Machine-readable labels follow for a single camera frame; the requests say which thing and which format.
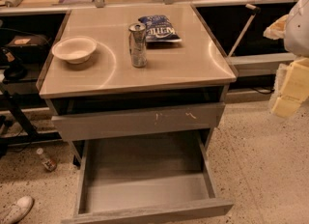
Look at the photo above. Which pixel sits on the white paper bowl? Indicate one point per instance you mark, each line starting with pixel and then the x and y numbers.
pixel 74 50

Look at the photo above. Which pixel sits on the plastic bottle on floor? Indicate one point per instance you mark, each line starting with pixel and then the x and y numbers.
pixel 47 161

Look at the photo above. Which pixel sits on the open grey middle drawer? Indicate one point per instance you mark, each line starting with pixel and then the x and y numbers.
pixel 146 179

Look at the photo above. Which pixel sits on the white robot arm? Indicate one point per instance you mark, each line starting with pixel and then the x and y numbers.
pixel 293 28

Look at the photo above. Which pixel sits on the grey drawer cabinet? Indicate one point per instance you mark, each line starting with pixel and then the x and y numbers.
pixel 191 71

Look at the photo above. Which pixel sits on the white stick with black tip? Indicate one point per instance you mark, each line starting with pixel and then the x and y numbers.
pixel 254 10

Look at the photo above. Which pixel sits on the closed grey top drawer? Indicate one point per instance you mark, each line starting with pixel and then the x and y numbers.
pixel 138 121

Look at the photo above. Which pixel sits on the black stand frame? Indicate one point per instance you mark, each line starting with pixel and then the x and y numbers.
pixel 31 133

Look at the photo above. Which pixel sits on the white sneaker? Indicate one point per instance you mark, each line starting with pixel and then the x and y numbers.
pixel 17 210

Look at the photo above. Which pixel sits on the blue Kettle chips bag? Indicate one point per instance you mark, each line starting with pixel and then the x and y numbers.
pixel 159 29

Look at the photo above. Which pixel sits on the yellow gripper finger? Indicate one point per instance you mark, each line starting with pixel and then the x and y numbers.
pixel 291 87

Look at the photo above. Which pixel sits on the black box with label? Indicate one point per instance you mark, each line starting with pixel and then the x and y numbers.
pixel 29 42

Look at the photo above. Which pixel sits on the silver redbull can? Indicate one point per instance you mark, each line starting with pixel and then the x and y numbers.
pixel 137 44

